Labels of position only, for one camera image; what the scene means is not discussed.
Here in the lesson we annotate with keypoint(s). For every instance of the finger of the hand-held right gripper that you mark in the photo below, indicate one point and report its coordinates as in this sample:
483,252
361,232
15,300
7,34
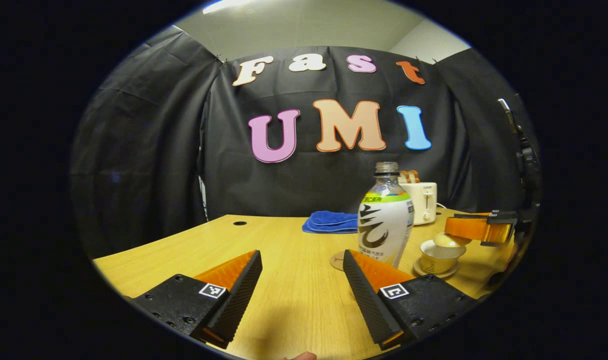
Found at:
469,227

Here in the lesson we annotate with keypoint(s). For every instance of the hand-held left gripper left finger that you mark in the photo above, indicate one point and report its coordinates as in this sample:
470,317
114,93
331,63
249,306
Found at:
241,295

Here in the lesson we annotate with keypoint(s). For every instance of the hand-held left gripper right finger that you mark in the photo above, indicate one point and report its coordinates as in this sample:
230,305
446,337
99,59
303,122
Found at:
366,295

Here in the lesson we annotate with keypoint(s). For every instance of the round wooden coaster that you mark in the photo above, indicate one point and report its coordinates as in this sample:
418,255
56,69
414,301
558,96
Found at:
337,261

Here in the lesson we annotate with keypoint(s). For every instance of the cream porcelain teacup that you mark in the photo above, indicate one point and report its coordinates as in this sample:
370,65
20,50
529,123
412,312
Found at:
436,261

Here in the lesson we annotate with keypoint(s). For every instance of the clear water bottle white label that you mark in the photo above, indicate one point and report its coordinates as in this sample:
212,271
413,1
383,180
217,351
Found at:
386,225

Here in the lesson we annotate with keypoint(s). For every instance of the white toaster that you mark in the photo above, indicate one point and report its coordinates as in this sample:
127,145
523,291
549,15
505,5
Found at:
424,200

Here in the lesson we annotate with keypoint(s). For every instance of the cream porcelain saucer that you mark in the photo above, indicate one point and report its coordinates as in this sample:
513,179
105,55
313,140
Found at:
434,275

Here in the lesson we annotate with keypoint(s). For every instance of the brown toast slice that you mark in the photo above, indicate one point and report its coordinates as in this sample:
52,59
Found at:
405,177
414,176

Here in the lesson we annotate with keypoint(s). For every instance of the blue folded towel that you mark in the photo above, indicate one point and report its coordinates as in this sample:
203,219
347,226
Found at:
329,222

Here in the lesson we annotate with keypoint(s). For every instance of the black backdrop cloth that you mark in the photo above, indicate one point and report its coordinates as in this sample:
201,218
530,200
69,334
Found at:
174,150

